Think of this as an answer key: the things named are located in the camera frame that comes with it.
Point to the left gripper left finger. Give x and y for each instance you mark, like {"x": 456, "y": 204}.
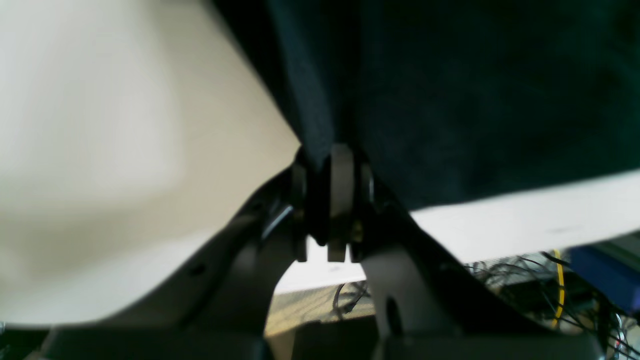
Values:
{"x": 215, "y": 305}

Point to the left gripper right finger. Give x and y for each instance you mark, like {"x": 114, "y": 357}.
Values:
{"x": 427, "y": 305}

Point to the black T-shirt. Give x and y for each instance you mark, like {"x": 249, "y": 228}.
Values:
{"x": 482, "y": 115}

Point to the blue box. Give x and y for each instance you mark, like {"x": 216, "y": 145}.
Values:
{"x": 613, "y": 268}

